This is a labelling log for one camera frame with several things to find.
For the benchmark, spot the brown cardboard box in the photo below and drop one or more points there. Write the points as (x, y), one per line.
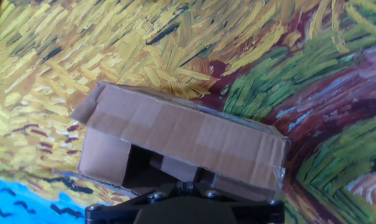
(175, 130)

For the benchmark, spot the Van Gogh painting print cloth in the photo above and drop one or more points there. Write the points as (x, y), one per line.
(206, 46)

